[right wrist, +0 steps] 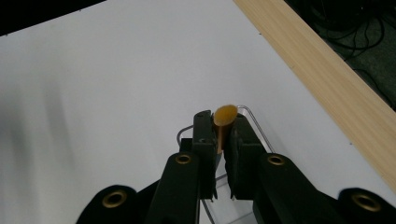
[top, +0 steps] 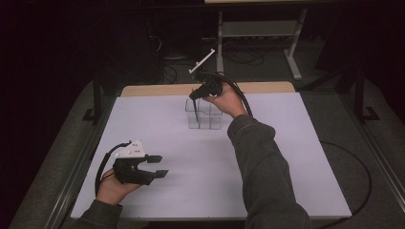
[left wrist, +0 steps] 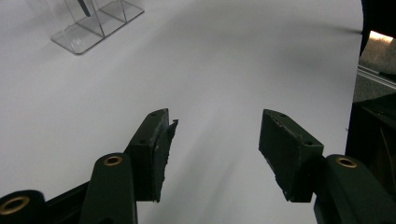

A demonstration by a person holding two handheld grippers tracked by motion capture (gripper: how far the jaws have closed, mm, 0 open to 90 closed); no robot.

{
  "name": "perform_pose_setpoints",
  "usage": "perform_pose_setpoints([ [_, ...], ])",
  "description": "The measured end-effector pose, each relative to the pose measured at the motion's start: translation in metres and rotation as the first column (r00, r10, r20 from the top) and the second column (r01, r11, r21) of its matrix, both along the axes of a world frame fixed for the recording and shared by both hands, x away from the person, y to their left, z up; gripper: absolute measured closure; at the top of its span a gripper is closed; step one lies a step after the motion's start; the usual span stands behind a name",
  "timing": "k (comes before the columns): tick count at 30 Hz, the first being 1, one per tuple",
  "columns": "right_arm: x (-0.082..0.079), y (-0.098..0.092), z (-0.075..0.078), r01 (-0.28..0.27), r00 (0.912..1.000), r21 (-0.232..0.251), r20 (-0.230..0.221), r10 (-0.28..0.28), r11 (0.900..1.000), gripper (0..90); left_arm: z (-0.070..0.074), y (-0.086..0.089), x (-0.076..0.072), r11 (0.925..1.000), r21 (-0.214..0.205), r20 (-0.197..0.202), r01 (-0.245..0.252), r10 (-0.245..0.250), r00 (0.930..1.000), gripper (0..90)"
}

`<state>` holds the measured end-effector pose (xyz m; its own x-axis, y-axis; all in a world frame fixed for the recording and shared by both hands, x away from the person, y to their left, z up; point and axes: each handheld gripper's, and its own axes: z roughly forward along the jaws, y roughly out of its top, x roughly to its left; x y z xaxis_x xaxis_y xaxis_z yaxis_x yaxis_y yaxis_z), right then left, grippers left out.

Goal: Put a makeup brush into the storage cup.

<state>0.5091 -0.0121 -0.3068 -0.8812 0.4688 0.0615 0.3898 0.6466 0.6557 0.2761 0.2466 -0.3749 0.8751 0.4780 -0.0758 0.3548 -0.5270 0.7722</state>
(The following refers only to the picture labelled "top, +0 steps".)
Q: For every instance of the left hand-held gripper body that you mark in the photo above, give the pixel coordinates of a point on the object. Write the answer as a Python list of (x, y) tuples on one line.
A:
[(130, 171)]

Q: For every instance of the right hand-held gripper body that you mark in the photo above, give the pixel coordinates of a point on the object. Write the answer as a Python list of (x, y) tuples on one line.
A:
[(211, 87)]

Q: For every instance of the clear plastic organizer box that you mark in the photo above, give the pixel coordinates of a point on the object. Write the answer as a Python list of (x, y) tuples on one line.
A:
[(207, 119)]

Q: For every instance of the person's right hand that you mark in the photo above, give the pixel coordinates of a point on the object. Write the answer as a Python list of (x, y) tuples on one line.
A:
[(229, 103)]

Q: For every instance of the person's left hand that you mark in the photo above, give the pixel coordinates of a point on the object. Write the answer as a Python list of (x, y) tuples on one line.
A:
[(111, 191)]

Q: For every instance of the white table board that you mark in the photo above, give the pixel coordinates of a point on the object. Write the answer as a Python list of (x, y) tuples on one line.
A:
[(197, 184)]

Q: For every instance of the wooden table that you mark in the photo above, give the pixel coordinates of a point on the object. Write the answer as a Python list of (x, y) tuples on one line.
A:
[(153, 90)]

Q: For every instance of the black metal stand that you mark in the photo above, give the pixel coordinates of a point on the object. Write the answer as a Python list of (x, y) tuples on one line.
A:
[(359, 101), (97, 98)]

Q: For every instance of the grey metal rail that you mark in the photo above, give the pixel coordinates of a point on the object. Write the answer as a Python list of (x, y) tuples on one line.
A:
[(73, 178), (379, 159)]

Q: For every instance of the white metal desk frame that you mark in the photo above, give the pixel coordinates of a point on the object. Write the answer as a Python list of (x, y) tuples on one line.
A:
[(258, 28)]

